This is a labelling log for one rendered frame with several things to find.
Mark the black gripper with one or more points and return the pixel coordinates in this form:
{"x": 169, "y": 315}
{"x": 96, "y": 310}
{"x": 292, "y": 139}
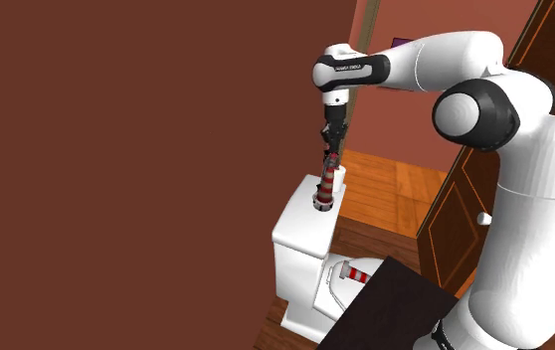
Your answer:
{"x": 335, "y": 119}

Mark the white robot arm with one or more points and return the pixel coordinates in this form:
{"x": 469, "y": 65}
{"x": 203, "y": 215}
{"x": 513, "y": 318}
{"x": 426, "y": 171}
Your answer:
{"x": 525, "y": 252}

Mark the white cylinder cup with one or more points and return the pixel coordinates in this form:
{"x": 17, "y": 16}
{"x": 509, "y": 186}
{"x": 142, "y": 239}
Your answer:
{"x": 340, "y": 180}

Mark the red white striped lighthouse figure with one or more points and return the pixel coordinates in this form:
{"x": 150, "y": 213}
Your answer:
{"x": 355, "y": 274}
{"x": 326, "y": 186}

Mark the white toilet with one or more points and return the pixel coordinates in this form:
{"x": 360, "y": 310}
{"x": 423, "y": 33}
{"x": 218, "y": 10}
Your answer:
{"x": 301, "y": 232}

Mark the dark brown wooden door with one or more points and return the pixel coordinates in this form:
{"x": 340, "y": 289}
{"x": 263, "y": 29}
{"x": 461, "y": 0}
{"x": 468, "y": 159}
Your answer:
{"x": 452, "y": 228}

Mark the dark robot stand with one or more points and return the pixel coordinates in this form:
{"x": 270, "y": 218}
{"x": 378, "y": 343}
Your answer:
{"x": 394, "y": 310}

